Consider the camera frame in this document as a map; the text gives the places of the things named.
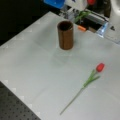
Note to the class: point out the brown wooden cylinder vase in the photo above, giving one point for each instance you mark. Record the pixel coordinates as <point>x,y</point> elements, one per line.
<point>65,35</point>

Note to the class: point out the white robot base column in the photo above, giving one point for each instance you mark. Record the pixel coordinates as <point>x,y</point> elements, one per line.
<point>112,31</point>

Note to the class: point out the orange block on rail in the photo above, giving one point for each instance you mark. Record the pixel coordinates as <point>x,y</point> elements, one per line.
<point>81,28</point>

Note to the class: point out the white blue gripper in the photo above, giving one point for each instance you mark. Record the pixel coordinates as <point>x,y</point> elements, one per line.
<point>76,4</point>

